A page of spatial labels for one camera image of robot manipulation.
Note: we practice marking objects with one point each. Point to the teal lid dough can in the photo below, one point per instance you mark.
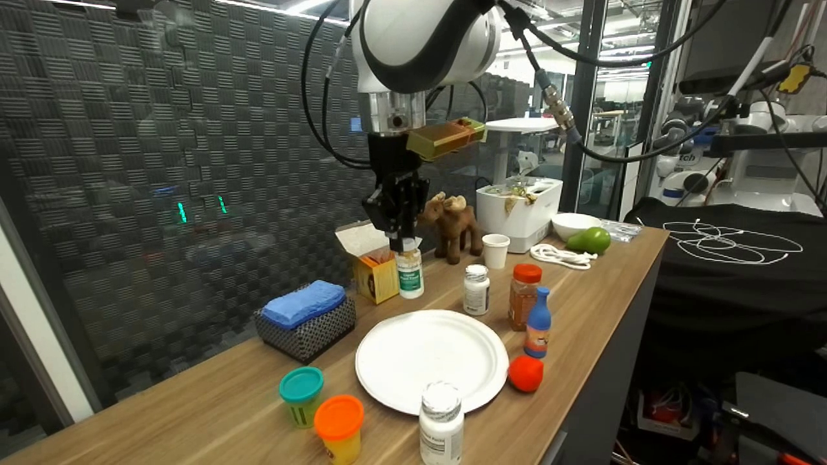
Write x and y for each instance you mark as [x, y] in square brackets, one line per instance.
[302, 389]

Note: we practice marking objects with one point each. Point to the green fruit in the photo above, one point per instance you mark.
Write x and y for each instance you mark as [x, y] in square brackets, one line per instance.
[590, 240]

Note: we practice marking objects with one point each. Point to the white paper cup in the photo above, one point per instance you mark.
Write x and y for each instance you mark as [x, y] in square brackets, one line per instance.
[495, 252]

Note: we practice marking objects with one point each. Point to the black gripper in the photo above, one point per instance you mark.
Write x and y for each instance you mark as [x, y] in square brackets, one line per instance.
[395, 185]

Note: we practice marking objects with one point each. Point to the small green label bottle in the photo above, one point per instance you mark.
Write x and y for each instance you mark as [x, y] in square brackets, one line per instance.
[413, 274]

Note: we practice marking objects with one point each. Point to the yellow cardboard box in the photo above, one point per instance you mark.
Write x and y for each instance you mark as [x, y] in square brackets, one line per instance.
[375, 274]

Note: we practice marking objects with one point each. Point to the orange lid spice jar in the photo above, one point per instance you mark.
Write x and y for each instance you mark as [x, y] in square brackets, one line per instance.
[523, 297]

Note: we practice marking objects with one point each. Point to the white countertop garden appliance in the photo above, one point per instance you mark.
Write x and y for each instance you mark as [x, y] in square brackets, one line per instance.
[525, 216]

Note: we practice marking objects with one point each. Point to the white bowl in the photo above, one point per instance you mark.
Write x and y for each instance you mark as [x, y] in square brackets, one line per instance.
[576, 224]

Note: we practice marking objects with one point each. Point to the white paper plate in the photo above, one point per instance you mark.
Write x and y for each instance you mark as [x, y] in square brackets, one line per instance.
[431, 358]

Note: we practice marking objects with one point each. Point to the orange lid yellow dough can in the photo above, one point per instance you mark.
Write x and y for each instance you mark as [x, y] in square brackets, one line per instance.
[340, 424]

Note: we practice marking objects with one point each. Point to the blue sponge cloth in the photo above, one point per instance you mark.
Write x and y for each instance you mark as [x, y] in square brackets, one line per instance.
[302, 304]

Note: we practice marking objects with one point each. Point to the brown moose plush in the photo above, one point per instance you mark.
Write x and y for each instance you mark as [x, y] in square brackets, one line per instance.
[454, 226]

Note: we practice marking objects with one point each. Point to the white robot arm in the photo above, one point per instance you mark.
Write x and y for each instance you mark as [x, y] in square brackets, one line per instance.
[414, 39]

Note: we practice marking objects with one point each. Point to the black draped table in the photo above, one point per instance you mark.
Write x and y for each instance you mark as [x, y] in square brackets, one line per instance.
[733, 293]

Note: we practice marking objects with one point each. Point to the gold wrist camera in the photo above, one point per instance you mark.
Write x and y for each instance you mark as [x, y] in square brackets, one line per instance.
[443, 137]

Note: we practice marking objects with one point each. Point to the blue label white pill bottle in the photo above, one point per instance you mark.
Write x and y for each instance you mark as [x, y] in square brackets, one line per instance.
[441, 426]
[476, 293]

